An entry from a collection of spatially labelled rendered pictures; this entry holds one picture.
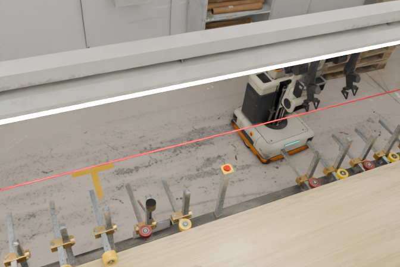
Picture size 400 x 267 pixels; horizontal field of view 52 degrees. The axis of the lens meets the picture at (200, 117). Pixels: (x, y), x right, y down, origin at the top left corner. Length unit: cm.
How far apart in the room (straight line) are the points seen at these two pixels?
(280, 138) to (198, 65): 288
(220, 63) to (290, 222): 164
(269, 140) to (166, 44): 293
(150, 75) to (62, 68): 27
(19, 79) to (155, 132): 327
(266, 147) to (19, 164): 240
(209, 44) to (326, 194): 193
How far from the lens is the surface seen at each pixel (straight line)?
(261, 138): 413
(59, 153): 434
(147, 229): 266
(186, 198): 261
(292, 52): 154
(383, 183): 331
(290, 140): 421
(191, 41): 133
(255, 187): 408
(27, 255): 262
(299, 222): 285
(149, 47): 129
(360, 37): 174
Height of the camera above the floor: 319
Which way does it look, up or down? 44 degrees down
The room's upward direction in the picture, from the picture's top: 7 degrees clockwise
